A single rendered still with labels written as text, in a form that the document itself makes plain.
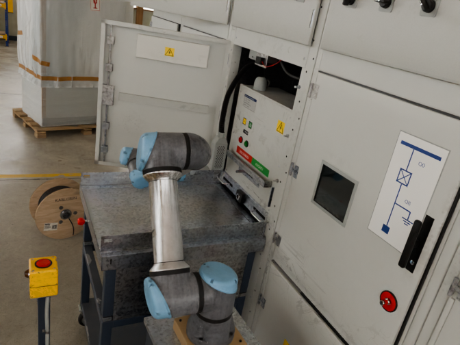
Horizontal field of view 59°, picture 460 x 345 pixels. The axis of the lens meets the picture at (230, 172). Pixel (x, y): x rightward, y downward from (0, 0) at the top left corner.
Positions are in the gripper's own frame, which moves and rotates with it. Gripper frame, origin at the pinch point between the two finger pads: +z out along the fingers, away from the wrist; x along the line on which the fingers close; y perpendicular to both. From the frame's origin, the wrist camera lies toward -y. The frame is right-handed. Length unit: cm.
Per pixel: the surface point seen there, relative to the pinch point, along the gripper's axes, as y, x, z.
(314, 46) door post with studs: -60, 33, 11
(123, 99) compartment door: -9, -52, -26
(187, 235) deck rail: 20.8, 27.8, -10.7
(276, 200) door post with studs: -0.1, 31.9, 21.7
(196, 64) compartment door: -37, -39, 1
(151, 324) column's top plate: 38, 56, -29
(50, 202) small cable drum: 85, -115, -41
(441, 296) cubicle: -12, 106, 20
